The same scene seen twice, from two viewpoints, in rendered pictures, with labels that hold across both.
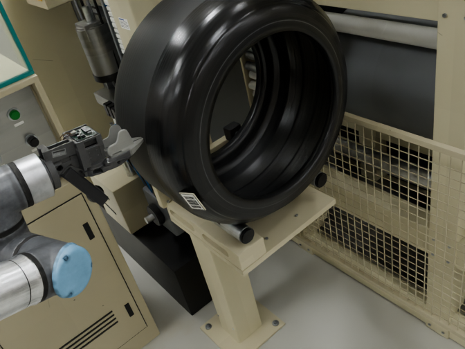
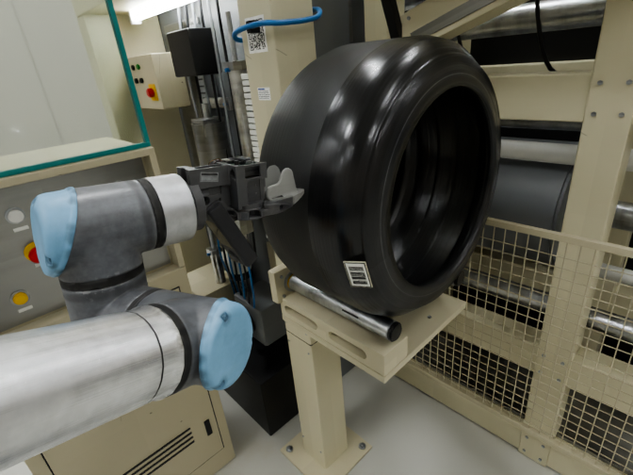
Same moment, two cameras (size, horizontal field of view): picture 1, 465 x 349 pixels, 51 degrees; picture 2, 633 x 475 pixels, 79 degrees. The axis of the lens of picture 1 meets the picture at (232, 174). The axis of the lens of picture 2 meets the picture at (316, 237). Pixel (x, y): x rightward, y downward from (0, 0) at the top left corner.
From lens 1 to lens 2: 0.50 m
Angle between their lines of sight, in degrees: 13
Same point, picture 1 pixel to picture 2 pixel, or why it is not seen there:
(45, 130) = not seen: hidden behind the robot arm
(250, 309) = (340, 430)
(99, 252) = not seen: hidden behind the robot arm
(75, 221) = not seen: hidden behind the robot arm
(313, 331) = (403, 455)
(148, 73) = (321, 108)
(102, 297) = (182, 411)
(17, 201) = (143, 230)
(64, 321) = (135, 439)
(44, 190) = (185, 223)
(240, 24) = (438, 61)
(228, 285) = (324, 401)
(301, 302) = (385, 423)
